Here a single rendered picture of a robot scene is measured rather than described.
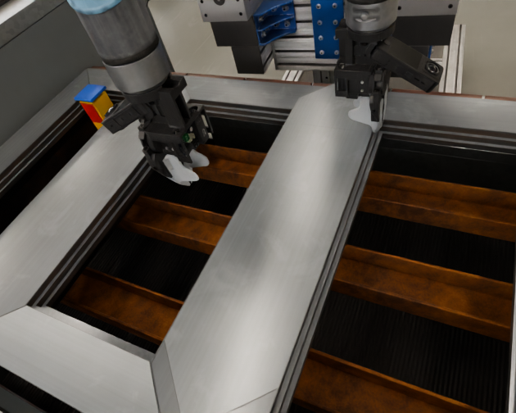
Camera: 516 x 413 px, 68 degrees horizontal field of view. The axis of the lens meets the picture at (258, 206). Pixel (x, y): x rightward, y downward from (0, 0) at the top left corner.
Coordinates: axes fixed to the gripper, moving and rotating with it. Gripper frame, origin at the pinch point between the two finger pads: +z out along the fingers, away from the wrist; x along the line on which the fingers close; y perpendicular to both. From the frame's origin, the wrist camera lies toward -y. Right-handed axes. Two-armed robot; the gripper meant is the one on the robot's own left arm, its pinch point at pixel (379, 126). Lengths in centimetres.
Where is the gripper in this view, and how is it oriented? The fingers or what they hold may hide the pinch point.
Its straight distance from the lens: 77.8
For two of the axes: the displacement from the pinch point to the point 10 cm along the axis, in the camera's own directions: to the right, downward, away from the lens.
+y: -9.0, -2.0, 4.0
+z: 2.0, 6.2, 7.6
